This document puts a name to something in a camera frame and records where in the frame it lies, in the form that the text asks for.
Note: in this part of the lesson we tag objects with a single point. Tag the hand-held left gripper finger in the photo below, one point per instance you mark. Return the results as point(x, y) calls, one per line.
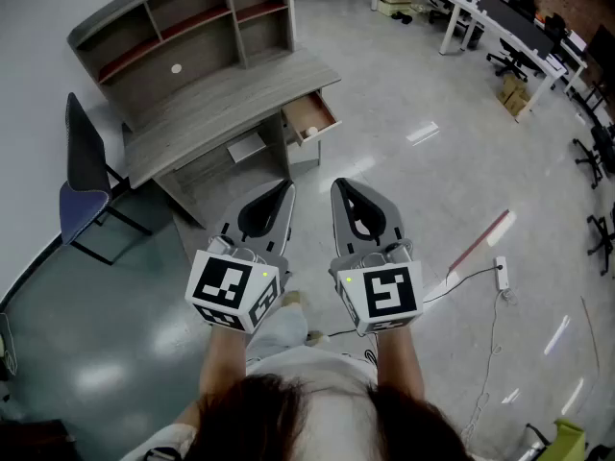
point(284, 228)
point(235, 219)

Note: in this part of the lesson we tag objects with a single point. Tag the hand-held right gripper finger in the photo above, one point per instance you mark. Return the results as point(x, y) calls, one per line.
point(340, 228)
point(391, 219)

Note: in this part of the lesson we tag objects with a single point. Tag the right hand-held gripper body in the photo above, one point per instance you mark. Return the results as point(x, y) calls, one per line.
point(384, 296)

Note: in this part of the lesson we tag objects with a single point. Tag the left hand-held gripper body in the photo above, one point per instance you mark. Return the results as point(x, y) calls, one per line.
point(226, 281)

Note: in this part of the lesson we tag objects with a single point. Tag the wooden drawer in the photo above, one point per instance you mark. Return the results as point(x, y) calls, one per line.
point(307, 111)

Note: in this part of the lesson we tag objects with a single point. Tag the person's left forearm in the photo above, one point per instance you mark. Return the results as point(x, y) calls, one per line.
point(223, 363)

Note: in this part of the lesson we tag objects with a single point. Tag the person's right forearm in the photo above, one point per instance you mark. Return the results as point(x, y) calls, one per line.
point(399, 363)

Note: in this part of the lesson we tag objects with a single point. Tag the person's left shoe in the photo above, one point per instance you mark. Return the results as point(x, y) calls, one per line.
point(293, 298)

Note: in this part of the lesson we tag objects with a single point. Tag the person's shoe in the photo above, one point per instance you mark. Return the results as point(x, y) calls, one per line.
point(293, 298)
point(318, 338)

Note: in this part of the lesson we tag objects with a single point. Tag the white keyboard tray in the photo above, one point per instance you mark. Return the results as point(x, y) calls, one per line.
point(246, 148)

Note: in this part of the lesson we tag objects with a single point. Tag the person's right shoe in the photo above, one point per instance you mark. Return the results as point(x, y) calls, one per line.
point(318, 338)

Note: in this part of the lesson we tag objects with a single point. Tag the red and white floor strip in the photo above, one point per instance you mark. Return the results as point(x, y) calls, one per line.
point(480, 240)

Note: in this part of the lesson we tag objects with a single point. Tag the person's white shirt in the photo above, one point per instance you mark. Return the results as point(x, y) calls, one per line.
point(312, 377)

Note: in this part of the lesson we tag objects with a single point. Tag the grey wooden desk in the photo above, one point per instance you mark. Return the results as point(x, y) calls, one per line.
point(206, 108)

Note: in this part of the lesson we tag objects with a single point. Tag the white power strip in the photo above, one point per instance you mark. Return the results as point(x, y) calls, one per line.
point(501, 273)

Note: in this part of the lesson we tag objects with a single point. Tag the black chair with blue seat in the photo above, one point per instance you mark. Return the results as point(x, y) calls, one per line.
point(84, 161)

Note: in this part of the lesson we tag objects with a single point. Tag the cardboard box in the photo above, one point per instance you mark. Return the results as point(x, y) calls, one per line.
point(515, 103)
point(510, 84)

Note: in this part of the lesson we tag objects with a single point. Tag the black office chair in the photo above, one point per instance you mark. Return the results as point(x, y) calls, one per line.
point(511, 60)
point(598, 154)
point(439, 10)
point(604, 243)

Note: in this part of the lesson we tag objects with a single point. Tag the thin brown rod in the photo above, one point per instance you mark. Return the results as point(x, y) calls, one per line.
point(590, 332)

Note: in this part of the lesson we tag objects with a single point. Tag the long white office desk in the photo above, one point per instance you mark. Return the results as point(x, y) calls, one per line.
point(495, 17)

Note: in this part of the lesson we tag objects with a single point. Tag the black desk divider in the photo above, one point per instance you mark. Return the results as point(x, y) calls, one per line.
point(519, 26)

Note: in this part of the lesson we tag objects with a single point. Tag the lime green chair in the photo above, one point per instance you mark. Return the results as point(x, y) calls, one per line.
point(569, 437)

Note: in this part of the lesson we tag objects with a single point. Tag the large black screen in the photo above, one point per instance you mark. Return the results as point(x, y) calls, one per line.
point(604, 48)

